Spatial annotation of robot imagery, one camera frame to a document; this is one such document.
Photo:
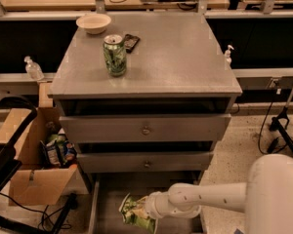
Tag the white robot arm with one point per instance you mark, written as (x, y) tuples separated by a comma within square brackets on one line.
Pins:
[(266, 197)]

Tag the small white pump bottle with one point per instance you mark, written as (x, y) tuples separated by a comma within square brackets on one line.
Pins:
[(227, 53)]

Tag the cardboard box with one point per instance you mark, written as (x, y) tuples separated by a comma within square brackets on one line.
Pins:
[(35, 182)]

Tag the green jalapeno chip bag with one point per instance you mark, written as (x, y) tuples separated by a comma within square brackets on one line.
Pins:
[(134, 213)]

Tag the black chair frame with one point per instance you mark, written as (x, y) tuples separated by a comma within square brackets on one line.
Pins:
[(9, 165)]

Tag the grey drawer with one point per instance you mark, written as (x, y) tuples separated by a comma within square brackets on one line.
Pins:
[(111, 189), (123, 162), (141, 128)]

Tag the green soda can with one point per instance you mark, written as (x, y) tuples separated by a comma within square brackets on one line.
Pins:
[(115, 55)]

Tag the grey top drawer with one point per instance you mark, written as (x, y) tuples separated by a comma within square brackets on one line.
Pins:
[(141, 128)]

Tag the clear sanitizer bottle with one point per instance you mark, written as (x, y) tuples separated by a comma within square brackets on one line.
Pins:
[(33, 69)]

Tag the grey drawer cabinet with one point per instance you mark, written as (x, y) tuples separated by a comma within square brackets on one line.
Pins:
[(177, 68)]

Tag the dark snack packet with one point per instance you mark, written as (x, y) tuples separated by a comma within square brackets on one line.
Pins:
[(130, 42)]

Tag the grey bottom drawer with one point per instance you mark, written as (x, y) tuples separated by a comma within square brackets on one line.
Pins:
[(111, 189)]

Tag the white paper bowl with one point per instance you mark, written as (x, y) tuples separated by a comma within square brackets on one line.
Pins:
[(94, 24)]

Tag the grey middle drawer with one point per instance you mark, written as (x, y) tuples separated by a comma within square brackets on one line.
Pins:
[(123, 162)]

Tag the snack bags in box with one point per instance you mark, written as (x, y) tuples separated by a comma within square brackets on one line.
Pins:
[(58, 151)]

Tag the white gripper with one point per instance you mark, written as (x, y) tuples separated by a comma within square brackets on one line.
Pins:
[(153, 204)]

